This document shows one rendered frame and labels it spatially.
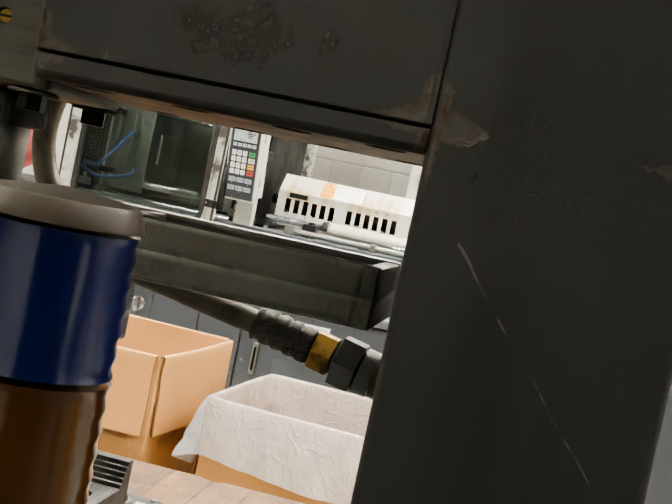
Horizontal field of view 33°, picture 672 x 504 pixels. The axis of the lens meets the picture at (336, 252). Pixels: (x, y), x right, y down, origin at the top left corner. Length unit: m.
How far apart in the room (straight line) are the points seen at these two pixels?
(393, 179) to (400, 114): 6.53
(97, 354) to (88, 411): 0.01
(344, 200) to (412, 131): 4.91
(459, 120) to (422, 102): 0.02
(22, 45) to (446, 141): 0.19
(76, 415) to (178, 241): 0.23
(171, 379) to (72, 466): 2.63
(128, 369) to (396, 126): 2.44
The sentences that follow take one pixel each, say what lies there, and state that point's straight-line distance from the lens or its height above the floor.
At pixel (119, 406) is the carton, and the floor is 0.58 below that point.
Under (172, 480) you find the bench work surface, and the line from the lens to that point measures 1.13.
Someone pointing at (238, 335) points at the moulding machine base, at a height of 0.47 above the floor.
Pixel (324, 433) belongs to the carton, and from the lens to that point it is 2.76.
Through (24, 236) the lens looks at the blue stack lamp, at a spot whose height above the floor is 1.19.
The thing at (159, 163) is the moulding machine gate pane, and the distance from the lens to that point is 5.32.
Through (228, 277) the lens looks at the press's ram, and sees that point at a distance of 0.47.
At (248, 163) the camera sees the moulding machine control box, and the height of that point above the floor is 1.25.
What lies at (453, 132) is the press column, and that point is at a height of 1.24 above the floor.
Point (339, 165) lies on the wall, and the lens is 7.10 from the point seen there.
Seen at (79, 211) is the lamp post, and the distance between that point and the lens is 0.25.
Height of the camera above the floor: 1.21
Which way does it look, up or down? 3 degrees down
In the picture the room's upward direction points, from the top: 12 degrees clockwise
